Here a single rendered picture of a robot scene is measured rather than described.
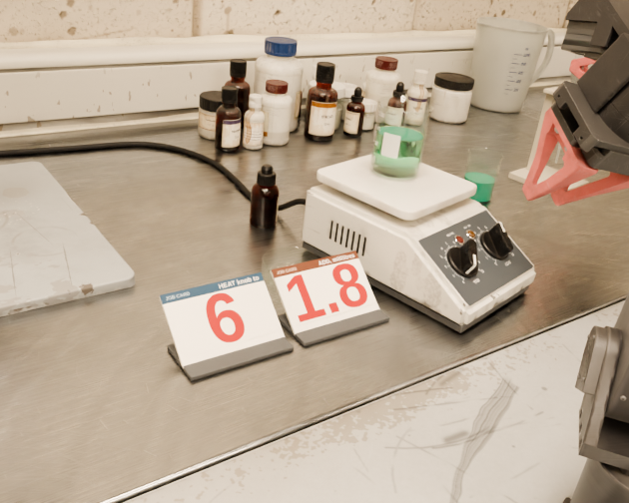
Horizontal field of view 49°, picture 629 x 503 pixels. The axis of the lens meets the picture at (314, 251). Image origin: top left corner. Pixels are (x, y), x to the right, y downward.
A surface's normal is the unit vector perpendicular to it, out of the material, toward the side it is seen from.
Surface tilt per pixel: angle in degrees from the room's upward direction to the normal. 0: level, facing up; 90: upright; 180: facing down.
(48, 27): 90
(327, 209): 90
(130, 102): 90
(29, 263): 0
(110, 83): 90
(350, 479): 0
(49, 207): 0
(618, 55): 78
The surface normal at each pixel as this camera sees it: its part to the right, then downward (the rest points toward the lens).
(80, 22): 0.57, 0.44
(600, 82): -0.88, -0.10
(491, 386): 0.11, -0.88
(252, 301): 0.44, -0.39
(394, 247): -0.69, 0.27
